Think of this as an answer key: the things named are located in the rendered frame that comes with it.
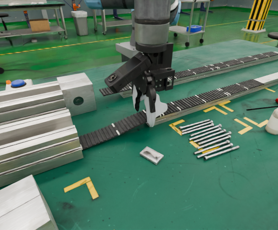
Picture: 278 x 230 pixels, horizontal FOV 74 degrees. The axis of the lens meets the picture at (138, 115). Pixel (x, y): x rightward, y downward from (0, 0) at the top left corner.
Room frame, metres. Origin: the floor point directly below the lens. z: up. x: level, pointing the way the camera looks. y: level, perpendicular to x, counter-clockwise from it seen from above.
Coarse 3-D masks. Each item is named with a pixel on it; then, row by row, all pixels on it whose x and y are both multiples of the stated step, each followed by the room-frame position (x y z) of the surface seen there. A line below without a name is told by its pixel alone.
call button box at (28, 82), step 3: (27, 81) 0.60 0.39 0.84; (30, 81) 0.60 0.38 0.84; (6, 84) 0.58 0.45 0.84; (9, 84) 0.58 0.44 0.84; (24, 84) 0.57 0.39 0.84; (27, 84) 0.58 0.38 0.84; (30, 84) 0.58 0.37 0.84; (6, 87) 0.56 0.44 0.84; (9, 87) 0.56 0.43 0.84; (12, 87) 0.55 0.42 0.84; (15, 87) 0.55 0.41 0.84; (18, 87) 0.55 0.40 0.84
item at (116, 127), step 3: (114, 123) 0.42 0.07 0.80; (117, 123) 0.41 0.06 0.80; (114, 126) 0.40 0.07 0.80; (117, 126) 0.40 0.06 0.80; (120, 126) 0.40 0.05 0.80; (114, 129) 0.39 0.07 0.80; (117, 129) 0.39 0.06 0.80; (120, 129) 0.39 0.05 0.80; (117, 132) 0.37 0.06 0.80; (120, 132) 0.38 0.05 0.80; (123, 132) 0.38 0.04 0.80; (117, 135) 0.37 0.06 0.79
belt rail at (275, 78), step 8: (264, 80) 0.68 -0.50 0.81; (272, 80) 0.68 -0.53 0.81; (256, 88) 0.65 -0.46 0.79; (264, 88) 0.66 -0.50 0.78; (232, 96) 0.58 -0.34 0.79; (240, 96) 0.60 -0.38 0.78; (208, 104) 0.53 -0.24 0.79; (216, 104) 0.54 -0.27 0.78; (176, 112) 0.46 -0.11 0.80; (184, 112) 0.48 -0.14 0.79; (192, 112) 0.49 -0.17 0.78; (160, 120) 0.44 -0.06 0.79; (168, 120) 0.45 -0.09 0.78
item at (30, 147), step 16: (64, 112) 0.37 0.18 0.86; (0, 128) 0.31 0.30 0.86; (16, 128) 0.31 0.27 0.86; (32, 128) 0.33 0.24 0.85; (48, 128) 0.34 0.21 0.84; (64, 128) 0.31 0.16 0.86; (0, 144) 0.29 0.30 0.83; (16, 144) 0.26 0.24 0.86; (32, 144) 0.26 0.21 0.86; (48, 144) 0.27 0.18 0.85; (64, 144) 0.29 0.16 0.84; (0, 160) 0.23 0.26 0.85; (16, 160) 0.24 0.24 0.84; (32, 160) 0.26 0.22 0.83; (48, 160) 0.27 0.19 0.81; (64, 160) 0.28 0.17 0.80; (0, 176) 0.23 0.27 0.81; (16, 176) 0.24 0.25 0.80
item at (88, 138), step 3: (84, 135) 0.37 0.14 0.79; (87, 135) 0.38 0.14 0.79; (90, 135) 0.37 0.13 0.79; (84, 138) 0.36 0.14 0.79; (87, 138) 0.36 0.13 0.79; (90, 138) 0.36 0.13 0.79; (87, 141) 0.35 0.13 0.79; (90, 141) 0.35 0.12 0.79; (93, 141) 0.35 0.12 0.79; (87, 144) 0.34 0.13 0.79; (90, 144) 0.34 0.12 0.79; (93, 144) 0.34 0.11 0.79
